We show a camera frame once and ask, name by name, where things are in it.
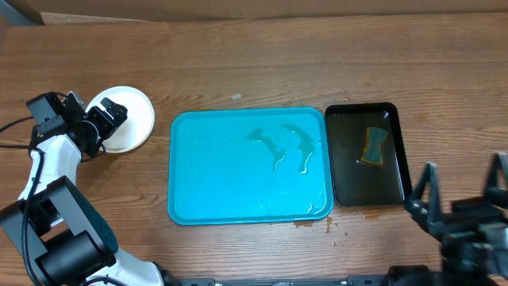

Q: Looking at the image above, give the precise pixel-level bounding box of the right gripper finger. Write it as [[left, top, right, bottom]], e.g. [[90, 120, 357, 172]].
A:
[[483, 153, 507, 207], [408, 163, 443, 222]]

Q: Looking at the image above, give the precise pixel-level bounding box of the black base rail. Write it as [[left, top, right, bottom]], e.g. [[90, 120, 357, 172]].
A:
[[179, 274, 397, 286]]

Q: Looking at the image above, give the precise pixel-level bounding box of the white plate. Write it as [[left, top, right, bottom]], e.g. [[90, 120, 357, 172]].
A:
[[86, 86, 156, 153]]

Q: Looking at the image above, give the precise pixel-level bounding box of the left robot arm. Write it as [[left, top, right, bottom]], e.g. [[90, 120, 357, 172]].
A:
[[1, 91, 180, 286]]

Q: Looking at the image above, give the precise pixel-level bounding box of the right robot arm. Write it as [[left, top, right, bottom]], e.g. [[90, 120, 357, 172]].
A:
[[380, 153, 507, 286]]

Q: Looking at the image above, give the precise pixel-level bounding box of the green yellow sponge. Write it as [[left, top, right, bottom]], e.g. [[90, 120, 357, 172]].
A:
[[360, 127, 388, 166]]

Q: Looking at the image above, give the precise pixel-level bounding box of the teal plastic tray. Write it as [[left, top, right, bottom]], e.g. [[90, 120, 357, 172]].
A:
[[167, 107, 334, 226]]

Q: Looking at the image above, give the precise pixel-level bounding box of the black water tray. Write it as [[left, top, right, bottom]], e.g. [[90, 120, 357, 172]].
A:
[[325, 102, 412, 207]]

